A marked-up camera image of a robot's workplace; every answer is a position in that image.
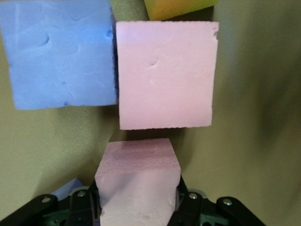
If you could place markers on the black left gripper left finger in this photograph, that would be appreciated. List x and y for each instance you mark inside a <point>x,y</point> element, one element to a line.
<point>80,204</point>

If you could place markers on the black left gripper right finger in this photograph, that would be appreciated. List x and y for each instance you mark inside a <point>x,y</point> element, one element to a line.
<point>195,207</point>

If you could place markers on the purple foam cube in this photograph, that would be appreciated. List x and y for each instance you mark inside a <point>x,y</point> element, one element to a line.
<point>58,54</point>
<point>68,188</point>

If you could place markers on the pink foam cube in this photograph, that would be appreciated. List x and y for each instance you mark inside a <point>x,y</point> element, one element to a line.
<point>138,183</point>
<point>164,75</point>

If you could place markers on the yellow foam cube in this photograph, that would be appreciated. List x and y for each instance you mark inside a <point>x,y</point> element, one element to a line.
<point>176,9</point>

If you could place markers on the brown table cover sheet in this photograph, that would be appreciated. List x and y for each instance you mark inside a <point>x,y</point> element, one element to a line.
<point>247,94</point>

